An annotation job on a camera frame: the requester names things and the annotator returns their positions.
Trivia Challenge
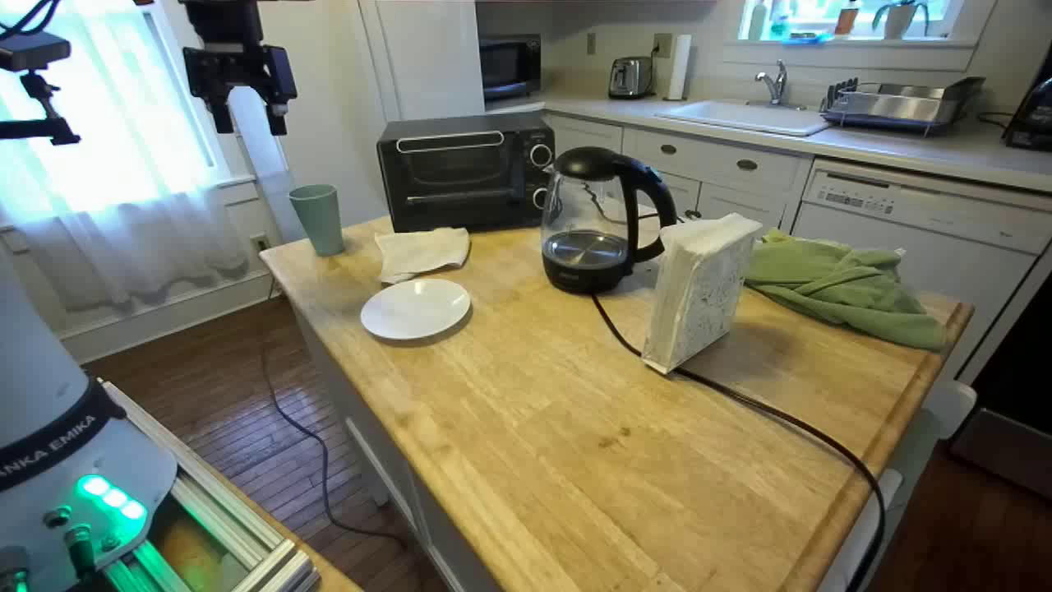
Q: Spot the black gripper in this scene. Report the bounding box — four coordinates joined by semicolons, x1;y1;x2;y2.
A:
179;0;298;137

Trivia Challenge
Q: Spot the black glass electric kettle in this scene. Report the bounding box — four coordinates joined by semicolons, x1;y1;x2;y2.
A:
538;145;680;297

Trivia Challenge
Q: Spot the green plastic cup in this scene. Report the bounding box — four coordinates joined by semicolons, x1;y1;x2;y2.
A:
287;181;348;261

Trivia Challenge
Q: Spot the white sheer curtain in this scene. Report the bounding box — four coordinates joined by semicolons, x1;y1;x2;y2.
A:
0;0;257;317

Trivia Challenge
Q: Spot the black toaster oven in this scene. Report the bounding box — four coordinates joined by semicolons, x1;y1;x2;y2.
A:
374;112;559;238

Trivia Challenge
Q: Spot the white folded cloth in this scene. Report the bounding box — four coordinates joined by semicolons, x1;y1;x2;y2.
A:
373;225;473;286

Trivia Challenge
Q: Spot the black microwave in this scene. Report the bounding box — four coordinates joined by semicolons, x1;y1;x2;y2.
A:
477;31;546;104

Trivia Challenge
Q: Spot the white round plate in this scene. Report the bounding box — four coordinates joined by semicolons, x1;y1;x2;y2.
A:
358;275;477;345

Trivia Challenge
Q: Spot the silver toaster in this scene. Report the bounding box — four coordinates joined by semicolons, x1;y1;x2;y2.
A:
604;53;656;102

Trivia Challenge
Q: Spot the white paper towel roll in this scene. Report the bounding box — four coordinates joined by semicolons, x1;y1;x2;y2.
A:
665;31;696;104

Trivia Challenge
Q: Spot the white kitchen island base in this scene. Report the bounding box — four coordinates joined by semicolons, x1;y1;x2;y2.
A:
289;310;503;592

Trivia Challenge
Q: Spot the white kitchen sink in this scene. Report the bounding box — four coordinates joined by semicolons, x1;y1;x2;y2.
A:
656;100;832;140

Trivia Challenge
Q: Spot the chrome sink faucet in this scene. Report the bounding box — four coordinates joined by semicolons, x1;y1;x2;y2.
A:
749;58;795;112

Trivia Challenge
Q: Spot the orange cup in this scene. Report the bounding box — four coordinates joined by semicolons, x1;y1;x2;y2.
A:
832;0;865;40

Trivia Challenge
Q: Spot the green dish towel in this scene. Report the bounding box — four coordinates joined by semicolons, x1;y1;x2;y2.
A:
739;227;952;355

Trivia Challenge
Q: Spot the dish rack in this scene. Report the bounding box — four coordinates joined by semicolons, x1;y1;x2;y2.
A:
817;73;987;137

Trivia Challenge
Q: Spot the white dishwasher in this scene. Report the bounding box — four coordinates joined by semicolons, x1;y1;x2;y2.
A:
788;158;1052;380

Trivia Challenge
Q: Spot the black coffee maker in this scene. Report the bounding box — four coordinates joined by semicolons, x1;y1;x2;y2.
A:
999;44;1052;156

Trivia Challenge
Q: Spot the black camera on stand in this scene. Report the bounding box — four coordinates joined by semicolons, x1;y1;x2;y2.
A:
0;31;86;149

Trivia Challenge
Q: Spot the black floor cable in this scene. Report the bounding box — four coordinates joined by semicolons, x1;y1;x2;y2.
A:
257;341;414;547

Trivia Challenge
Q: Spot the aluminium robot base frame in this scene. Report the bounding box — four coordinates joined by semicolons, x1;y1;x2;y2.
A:
95;376;323;592

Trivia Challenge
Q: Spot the black kettle power cord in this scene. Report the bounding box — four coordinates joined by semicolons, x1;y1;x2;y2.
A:
588;288;890;592

